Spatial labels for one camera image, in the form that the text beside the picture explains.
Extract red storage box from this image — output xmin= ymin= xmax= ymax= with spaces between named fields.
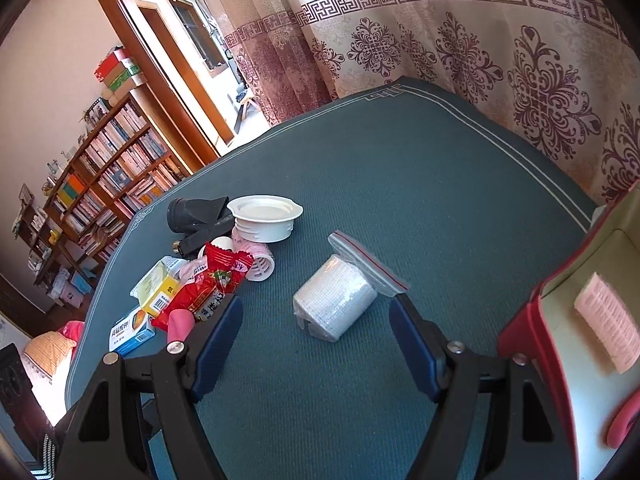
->
xmin=498 ymin=185 xmax=639 ymax=479

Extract blue white medicine box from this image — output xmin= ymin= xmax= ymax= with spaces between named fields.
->
xmin=108 ymin=308 xmax=155 ymax=356

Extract stacked boxes on shelf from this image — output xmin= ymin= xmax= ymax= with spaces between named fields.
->
xmin=94 ymin=46 xmax=146 ymax=106

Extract wooden stool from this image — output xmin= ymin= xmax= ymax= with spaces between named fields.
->
xmin=234 ymin=89 xmax=260 ymax=134

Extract pink hair roller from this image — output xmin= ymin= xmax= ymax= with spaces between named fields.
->
xmin=167 ymin=309 xmax=195 ymax=344
xmin=231 ymin=228 xmax=276 ymax=282

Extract wooden bookshelf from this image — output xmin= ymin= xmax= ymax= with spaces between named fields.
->
xmin=18 ymin=86 xmax=192 ymax=292

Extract black dryer nozzle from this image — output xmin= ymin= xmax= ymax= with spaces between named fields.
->
xmin=167 ymin=196 xmax=229 ymax=234

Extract green table mat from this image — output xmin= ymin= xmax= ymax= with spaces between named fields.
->
xmin=66 ymin=79 xmax=596 ymax=479

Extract wooden door frame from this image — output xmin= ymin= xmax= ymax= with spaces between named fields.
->
xmin=98 ymin=0 xmax=233 ymax=172

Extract white plastic lid cap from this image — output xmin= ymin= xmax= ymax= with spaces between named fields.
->
xmin=228 ymin=195 xmax=304 ymax=244

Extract green yellow medicine box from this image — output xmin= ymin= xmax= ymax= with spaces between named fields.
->
xmin=130 ymin=256 xmax=186 ymax=318

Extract pink paper in box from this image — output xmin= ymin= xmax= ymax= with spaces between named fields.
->
xmin=574 ymin=273 xmax=639 ymax=374

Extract red snack packet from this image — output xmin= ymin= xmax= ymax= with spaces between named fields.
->
xmin=151 ymin=246 xmax=254 ymax=332

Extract white roll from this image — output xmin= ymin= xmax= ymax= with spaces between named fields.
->
xmin=292 ymin=231 xmax=409 ymax=342

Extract black rectangular bar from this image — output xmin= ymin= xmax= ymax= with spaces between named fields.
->
xmin=172 ymin=214 xmax=235 ymax=259

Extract patterned beige curtain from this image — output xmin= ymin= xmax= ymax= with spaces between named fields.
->
xmin=205 ymin=0 xmax=639 ymax=204

